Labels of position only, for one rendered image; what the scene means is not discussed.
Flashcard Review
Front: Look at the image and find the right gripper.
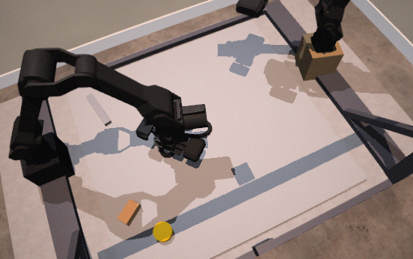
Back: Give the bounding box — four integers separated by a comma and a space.
236, 0, 268, 18

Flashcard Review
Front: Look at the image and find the small orange block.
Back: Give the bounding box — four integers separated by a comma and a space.
117, 199, 141, 226

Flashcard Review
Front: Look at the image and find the black rope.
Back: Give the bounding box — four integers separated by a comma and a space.
159, 121, 212, 157

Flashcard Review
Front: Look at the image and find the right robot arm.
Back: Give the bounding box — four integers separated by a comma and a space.
310, 0, 350, 53

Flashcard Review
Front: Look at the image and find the grey rectangular bar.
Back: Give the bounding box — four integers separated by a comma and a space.
86, 94, 111, 126

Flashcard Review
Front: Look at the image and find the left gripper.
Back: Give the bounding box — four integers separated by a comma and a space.
136, 119, 206, 162

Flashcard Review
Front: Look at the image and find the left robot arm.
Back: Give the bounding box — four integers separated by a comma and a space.
8, 48, 208, 168

